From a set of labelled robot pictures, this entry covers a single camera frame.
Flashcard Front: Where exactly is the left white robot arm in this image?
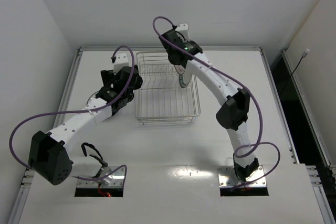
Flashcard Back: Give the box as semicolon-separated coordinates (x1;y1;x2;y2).
28;66;143;185

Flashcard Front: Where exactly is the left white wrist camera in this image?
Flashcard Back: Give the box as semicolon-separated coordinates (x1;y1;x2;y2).
111;53;129;74

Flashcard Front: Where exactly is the metal base plate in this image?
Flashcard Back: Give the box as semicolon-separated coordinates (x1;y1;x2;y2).
217;166;267;189
76;165;127;189

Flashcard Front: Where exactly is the black wall cable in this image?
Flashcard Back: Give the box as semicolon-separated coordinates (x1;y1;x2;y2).
277;48;310;96

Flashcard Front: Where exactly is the orange sunburst plate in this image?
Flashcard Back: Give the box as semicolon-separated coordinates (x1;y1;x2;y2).
174;65;185;75

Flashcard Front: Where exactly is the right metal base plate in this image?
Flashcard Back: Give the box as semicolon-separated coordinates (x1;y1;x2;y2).
217;166;267;189

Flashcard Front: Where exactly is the metal wire dish rack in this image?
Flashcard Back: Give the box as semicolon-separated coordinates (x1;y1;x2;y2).
133;51;201;124

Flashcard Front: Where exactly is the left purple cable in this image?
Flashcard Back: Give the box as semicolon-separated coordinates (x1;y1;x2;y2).
9;45;136;181

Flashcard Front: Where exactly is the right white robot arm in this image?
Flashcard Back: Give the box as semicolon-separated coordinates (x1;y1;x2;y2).
159;29;259;182

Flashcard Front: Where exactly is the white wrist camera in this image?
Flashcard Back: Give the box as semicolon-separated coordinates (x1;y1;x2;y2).
111;53;129;74
175;23;190;41

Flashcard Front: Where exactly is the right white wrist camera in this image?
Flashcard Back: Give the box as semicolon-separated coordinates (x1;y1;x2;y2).
175;23;190;41

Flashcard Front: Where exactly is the green rimmed plate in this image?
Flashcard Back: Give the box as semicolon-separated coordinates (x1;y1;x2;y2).
179;73;193;88

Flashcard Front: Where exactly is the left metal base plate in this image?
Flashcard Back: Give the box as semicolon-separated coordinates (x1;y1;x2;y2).
76;165;127;189

